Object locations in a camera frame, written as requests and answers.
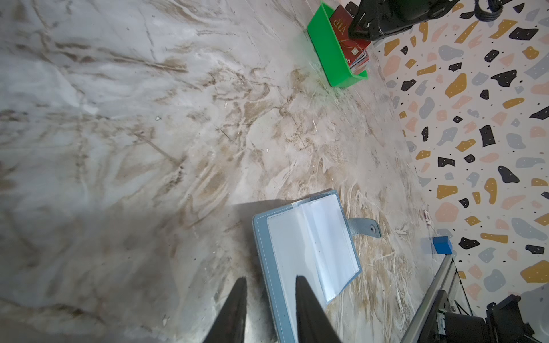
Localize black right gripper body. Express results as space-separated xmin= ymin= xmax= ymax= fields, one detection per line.
xmin=348 ymin=0 xmax=457 ymax=41

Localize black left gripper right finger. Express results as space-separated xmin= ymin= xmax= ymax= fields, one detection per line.
xmin=295 ymin=275 xmax=341 ymax=343

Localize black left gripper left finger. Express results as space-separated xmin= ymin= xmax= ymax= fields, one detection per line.
xmin=203 ymin=277 xmax=247 ymax=343

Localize green plastic card tray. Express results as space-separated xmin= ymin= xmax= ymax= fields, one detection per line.
xmin=307 ymin=2 xmax=369 ymax=89

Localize blue card holder wallet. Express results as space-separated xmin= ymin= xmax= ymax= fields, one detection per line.
xmin=253 ymin=190 xmax=381 ymax=342

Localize stack of cards in tray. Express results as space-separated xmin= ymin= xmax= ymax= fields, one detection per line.
xmin=330 ymin=2 xmax=370 ymax=75

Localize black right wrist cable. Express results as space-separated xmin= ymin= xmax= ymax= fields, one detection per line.
xmin=473 ymin=0 xmax=506 ymax=22

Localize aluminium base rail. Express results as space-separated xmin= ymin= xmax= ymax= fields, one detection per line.
xmin=401 ymin=255 xmax=463 ymax=342

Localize blue block on rail end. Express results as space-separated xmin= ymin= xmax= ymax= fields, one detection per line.
xmin=433 ymin=236 xmax=453 ymax=255

